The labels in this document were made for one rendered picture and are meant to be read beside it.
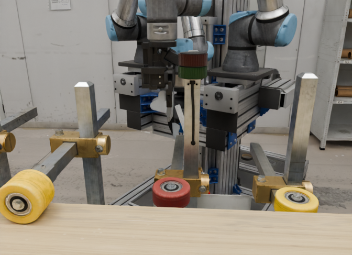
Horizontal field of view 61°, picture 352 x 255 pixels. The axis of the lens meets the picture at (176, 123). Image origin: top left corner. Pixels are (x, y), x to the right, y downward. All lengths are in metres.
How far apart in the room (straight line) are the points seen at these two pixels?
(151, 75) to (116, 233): 0.40
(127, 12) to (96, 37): 2.12
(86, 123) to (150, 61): 0.22
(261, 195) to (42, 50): 3.26
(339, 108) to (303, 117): 3.04
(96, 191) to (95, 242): 0.29
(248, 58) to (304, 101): 0.58
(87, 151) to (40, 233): 0.25
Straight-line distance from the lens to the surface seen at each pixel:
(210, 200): 0.83
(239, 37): 1.24
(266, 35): 1.18
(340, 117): 3.80
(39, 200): 0.57
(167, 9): 0.74
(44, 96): 3.84
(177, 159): 0.86
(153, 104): 0.79
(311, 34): 3.50
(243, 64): 1.24
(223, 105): 1.15
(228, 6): 1.47
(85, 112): 0.72
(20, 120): 1.03
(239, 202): 0.83
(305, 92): 0.71
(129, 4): 1.34
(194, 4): 0.81
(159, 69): 0.75
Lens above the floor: 1.24
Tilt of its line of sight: 19 degrees down
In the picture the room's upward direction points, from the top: straight up
